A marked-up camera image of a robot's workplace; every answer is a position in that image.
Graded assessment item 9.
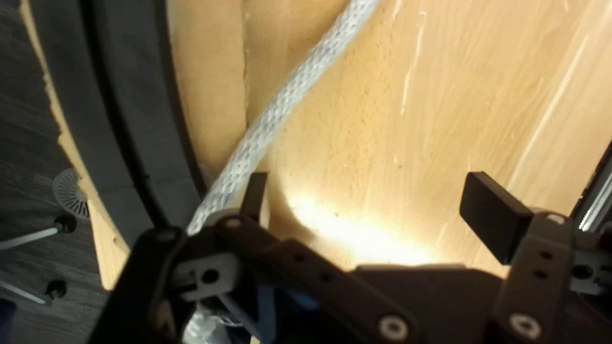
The white braided rope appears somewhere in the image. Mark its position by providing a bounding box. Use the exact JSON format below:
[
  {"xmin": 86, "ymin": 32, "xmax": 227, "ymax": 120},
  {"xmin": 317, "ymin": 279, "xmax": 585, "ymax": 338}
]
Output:
[{"xmin": 181, "ymin": 0, "xmax": 384, "ymax": 344}]

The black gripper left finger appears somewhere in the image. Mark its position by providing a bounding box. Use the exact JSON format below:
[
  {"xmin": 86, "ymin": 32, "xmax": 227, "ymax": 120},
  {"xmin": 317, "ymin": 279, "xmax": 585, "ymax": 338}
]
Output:
[{"xmin": 88, "ymin": 170, "xmax": 409, "ymax": 344}]

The steel tube cart handle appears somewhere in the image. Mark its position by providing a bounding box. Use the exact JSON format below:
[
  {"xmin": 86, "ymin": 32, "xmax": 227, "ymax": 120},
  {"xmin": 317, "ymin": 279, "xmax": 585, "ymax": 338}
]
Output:
[{"xmin": 575, "ymin": 141, "xmax": 612, "ymax": 235}]

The round perforated floor vent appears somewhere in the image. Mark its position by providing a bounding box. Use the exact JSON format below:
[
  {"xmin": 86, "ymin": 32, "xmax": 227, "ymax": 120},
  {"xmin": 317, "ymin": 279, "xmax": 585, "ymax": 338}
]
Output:
[{"xmin": 51, "ymin": 168, "xmax": 91, "ymax": 221}]

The office chair base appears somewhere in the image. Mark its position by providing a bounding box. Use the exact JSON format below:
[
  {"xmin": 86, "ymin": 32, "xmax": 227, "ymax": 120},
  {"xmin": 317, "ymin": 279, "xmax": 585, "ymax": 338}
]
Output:
[{"xmin": 0, "ymin": 212, "xmax": 80, "ymax": 305}]

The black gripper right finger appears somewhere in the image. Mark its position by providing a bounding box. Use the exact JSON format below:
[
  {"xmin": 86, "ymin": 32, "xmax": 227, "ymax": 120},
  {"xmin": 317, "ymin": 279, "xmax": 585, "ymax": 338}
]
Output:
[{"xmin": 457, "ymin": 170, "xmax": 612, "ymax": 344}]

